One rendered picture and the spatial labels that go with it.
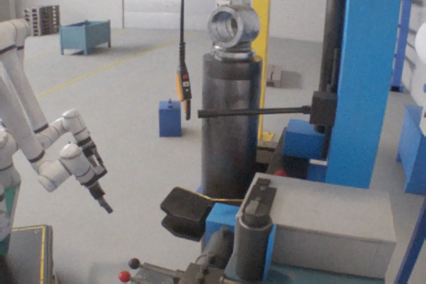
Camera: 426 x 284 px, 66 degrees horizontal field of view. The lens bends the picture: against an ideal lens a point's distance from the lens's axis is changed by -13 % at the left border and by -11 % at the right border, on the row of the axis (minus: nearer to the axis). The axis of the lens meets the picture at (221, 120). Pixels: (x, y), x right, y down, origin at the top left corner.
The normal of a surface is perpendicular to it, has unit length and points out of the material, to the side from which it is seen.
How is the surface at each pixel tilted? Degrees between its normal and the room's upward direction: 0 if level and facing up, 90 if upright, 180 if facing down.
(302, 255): 90
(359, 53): 90
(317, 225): 0
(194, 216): 0
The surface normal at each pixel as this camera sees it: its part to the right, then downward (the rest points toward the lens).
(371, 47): -0.29, 0.34
